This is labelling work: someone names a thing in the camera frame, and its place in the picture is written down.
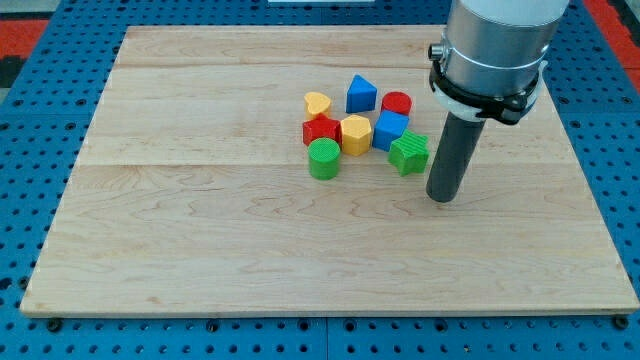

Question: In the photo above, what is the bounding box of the blue triangle block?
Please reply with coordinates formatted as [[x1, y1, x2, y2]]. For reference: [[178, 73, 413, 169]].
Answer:
[[346, 74, 377, 114]]

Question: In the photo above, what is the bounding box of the green cylinder block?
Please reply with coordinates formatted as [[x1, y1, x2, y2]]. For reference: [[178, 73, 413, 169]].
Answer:
[[308, 138, 341, 180]]

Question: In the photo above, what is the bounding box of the yellow heart block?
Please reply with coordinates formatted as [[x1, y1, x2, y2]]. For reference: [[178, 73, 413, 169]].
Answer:
[[304, 92, 332, 120]]

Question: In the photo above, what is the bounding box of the yellow hexagon block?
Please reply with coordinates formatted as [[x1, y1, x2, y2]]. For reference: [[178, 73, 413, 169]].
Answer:
[[341, 115, 373, 156]]

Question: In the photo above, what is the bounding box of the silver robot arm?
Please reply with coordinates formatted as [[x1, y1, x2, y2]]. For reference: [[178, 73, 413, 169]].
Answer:
[[427, 0, 569, 125]]

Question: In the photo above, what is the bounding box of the green star block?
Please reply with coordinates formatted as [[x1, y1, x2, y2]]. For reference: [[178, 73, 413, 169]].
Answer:
[[388, 129, 430, 177]]

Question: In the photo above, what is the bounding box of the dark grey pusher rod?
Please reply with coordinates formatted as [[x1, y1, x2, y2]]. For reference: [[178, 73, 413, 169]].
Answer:
[[426, 113, 485, 203]]

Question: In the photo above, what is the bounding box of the red cylinder block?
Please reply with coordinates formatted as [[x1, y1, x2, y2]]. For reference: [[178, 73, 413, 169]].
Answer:
[[381, 91, 413, 115]]

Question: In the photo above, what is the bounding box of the blue cube block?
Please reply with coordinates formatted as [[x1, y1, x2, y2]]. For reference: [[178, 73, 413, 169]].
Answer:
[[372, 110, 410, 151]]

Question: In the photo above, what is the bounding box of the red star block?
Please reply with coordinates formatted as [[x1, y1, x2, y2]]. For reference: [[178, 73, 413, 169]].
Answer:
[[302, 114, 342, 146]]

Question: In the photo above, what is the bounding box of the wooden board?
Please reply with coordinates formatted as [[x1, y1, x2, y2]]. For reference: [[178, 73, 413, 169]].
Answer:
[[21, 25, 639, 318]]

